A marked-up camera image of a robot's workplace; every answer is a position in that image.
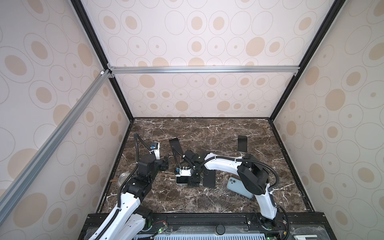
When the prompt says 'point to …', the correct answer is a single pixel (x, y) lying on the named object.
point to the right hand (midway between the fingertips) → (190, 177)
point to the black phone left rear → (175, 144)
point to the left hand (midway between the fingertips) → (166, 152)
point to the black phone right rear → (242, 143)
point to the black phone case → (209, 180)
